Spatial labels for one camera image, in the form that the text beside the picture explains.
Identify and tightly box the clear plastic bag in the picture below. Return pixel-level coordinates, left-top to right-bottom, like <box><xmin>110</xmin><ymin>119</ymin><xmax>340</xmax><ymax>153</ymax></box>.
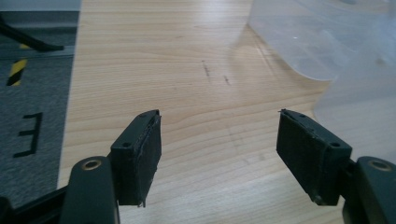
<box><xmin>247</xmin><ymin>0</ymin><xmax>396</xmax><ymax>165</ymax></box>

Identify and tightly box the black stand leg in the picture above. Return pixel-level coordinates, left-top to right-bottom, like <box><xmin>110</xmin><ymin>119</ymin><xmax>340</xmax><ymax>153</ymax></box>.
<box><xmin>0</xmin><ymin>15</ymin><xmax>65</xmax><ymax>53</ymax></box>

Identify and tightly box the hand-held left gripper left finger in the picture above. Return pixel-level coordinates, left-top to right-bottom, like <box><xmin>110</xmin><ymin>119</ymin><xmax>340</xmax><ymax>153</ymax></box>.
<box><xmin>109</xmin><ymin>108</ymin><xmax>163</xmax><ymax>208</ymax></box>

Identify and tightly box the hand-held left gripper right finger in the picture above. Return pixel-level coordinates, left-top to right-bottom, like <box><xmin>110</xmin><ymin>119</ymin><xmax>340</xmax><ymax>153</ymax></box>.
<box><xmin>276</xmin><ymin>108</ymin><xmax>353</xmax><ymax>207</ymax></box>

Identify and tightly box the yellow black striped floor tape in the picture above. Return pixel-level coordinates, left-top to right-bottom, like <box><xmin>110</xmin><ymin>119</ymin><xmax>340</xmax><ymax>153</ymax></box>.
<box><xmin>6</xmin><ymin>58</ymin><xmax>28</xmax><ymax>88</ymax></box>

